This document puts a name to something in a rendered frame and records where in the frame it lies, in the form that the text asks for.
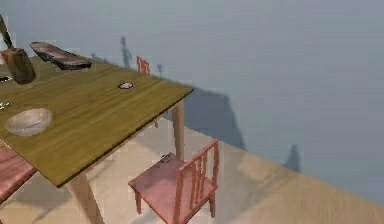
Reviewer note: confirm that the pink wooden chair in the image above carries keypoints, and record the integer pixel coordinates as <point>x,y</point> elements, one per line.
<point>166,186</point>
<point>143,66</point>
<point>10,170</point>

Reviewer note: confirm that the dark brown snowboard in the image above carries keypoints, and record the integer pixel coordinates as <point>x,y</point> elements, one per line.
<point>60,56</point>

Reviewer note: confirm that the small dark object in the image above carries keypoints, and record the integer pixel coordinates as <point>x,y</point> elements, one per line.
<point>166,158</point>

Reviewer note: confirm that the small pale round dish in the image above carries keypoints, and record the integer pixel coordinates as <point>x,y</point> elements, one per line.
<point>125,85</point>

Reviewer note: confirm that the olive wooden table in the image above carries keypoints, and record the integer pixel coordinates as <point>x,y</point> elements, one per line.
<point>90,113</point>

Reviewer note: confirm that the grey bowl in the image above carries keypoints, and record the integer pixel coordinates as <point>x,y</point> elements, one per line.
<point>29,121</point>

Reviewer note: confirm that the brown wooden pot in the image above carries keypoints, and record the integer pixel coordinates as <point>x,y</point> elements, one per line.
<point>19,65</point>

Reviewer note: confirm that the small metal utensil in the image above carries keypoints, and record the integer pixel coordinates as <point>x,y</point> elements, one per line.
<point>4,105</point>

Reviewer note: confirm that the dark flat dish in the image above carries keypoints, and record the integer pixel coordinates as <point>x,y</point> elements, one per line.
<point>4,79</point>

